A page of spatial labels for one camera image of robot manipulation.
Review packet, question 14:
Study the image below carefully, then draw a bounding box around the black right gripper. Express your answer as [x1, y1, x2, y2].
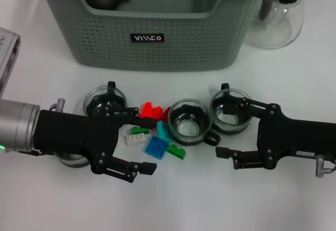
[215, 96, 336, 170]

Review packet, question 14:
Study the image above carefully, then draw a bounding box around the thin dark left arm cable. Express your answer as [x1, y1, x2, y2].
[15, 149, 41, 156]

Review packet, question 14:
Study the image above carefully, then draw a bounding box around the glass carafe black lid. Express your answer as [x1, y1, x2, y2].
[244, 0, 310, 49]

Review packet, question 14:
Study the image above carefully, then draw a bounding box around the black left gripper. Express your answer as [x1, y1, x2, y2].
[33, 106, 158, 184]

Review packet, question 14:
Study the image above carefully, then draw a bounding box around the silver left gripper cable connector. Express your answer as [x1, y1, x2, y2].
[50, 98, 66, 111]

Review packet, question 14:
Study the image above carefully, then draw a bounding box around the bright red building brick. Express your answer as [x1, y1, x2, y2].
[140, 101, 165, 122]

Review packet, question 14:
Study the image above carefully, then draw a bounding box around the grey-green perforated storage bin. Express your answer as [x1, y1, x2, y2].
[36, 0, 274, 72]

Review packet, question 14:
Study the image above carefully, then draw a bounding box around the silver right gripper cable connector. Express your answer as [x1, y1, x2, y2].
[314, 154, 336, 178]

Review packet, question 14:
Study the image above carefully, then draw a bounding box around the green building brick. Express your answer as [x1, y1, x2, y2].
[130, 125, 150, 135]
[167, 144, 187, 161]

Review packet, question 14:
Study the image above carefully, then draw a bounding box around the silver gripper cable connector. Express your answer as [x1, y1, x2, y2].
[314, 154, 336, 178]
[50, 98, 66, 111]

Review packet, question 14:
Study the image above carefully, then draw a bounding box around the glass teacup black sleeve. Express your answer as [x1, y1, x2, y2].
[167, 99, 221, 147]
[209, 82, 253, 135]
[83, 80, 129, 118]
[54, 152, 90, 169]

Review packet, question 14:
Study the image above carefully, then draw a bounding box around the teal building brick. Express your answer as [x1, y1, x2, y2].
[156, 120, 174, 142]

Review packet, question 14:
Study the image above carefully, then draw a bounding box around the blue square building plate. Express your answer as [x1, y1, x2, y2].
[144, 135, 169, 160]

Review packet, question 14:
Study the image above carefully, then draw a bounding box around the dark red building brick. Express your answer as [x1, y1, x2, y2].
[159, 107, 171, 123]

